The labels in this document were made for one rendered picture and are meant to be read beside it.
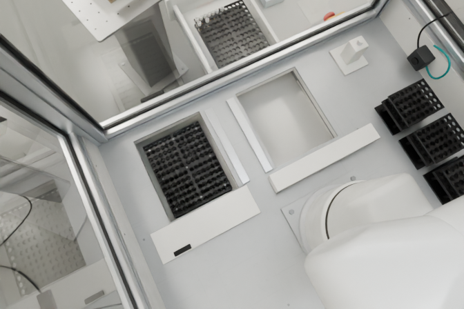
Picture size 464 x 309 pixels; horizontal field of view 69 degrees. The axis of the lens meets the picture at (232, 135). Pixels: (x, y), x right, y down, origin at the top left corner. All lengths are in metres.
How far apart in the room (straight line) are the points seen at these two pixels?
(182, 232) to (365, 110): 0.61
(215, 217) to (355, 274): 0.57
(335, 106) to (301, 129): 0.14
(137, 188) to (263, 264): 0.38
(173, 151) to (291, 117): 0.39
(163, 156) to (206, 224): 0.23
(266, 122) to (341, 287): 0.77
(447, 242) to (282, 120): 0.77
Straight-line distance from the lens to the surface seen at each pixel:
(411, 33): 1.14
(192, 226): 0.89
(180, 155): 0.98
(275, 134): 1.08
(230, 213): 0.89
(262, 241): 0.91
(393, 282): 0.38
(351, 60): 1.06
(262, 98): 1.11
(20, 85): 0.66
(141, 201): 0.93
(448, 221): 0.42
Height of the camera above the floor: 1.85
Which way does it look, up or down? 73 degrees down
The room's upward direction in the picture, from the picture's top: 6 degrees clockwise
